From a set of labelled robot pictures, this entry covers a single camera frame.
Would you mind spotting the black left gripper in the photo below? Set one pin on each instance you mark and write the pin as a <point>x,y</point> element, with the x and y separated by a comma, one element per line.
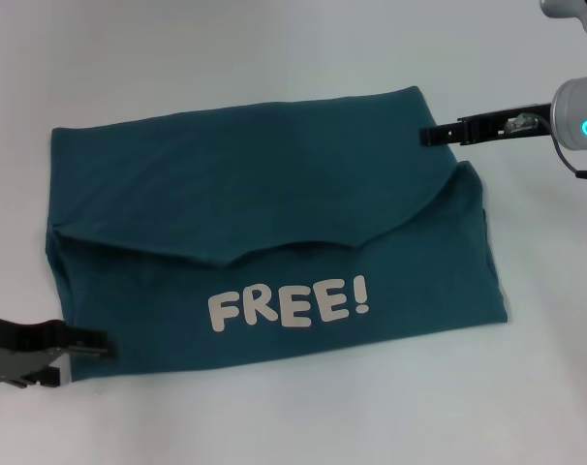
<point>17,346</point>

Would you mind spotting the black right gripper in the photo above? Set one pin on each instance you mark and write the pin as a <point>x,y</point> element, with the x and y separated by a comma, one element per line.
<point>509,123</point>

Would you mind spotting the teal blue t-shirt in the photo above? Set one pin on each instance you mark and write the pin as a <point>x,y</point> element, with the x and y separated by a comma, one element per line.
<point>284,203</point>

